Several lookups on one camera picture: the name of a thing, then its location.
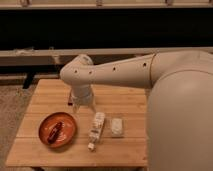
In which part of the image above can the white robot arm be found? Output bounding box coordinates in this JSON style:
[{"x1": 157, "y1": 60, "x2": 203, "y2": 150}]
[{"x1": 60, "y1": 50, "x2": 213, "y2": 171}]

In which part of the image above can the white squeeze tube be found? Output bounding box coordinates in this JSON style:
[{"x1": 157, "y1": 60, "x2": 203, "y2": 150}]
[{"x1": 88, "y1": 112, "x2": 105, "y2": 151}]

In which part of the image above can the wooden table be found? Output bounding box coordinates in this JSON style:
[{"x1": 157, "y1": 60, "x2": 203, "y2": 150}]
[{"x1": 6, "y1": 79, "x2": 147, "y2": 167}]

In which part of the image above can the dark red object on plate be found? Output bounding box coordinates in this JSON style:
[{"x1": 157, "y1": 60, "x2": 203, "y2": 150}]
[{"x1": 47, "y1": 122, "x2": 63, "y2": 144}]

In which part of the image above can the brown chocolate bar box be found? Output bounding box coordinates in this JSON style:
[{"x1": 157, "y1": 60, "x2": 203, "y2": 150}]
[{"x1": 68, "y1": 91, "x2": 73, "y2": 105}]

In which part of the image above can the white eraser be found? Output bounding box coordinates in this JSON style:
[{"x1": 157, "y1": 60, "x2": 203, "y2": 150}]
[{"x1": 110, "y1": 118, "x2": 123, "y2": 137}]

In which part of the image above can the long metal rail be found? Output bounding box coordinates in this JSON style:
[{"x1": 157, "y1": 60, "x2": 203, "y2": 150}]
[{"x1": 0, "y1": 46, "x2": 213, "y2": 66}]

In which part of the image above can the orange round plate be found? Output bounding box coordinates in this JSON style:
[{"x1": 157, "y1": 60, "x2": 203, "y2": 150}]
[{"x1": 38, "y1": 112, "x2": 77, "y2": 148}]

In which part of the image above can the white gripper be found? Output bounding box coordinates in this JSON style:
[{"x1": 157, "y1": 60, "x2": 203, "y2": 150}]
[{"x1": 71, "y1": 85, "x2": 96, "y2": 113}]

